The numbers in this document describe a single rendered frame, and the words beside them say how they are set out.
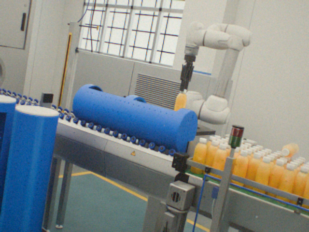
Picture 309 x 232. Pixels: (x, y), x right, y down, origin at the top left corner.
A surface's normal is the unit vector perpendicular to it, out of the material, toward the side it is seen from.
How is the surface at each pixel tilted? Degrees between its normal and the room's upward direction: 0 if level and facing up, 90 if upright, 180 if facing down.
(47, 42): 90
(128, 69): 90
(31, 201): 90
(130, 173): 109
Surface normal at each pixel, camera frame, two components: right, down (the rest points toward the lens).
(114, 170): -0.56, 0.34
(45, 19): 0.75, 0.23
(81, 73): -0.63, -0.01
